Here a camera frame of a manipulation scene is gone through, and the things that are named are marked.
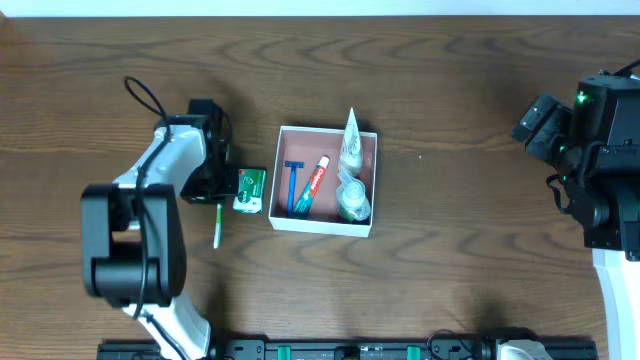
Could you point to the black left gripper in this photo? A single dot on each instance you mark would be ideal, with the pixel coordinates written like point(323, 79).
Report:
point(228, 180)

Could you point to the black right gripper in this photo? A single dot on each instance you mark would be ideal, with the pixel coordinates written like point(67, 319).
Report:
point(538, 128)

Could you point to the green soap packet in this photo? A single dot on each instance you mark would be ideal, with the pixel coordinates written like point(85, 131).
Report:
point(250, 193)

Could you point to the green white toothbrush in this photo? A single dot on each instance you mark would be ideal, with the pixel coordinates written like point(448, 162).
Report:
point(218, 226)

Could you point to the blue disposable razor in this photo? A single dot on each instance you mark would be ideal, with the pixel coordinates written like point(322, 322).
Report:
point(293, 166)

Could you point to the red green toothpaste tube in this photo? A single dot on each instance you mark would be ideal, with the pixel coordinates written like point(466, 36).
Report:
point(305, 201)

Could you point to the white leaf-print tube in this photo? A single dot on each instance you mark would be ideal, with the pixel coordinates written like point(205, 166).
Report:
point(351, 153)

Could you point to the clear pump spray bottle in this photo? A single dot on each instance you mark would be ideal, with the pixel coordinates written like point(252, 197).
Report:
point(353, 204)

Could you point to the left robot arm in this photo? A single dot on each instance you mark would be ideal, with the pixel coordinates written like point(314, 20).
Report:
point(133, 250)

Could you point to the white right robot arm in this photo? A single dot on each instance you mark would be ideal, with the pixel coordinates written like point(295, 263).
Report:
point(593, 147)

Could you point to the white box pink interior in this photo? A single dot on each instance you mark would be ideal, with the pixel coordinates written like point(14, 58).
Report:
point(308, 145)

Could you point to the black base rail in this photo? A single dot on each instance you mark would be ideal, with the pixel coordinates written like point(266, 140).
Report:
point(507, 343)

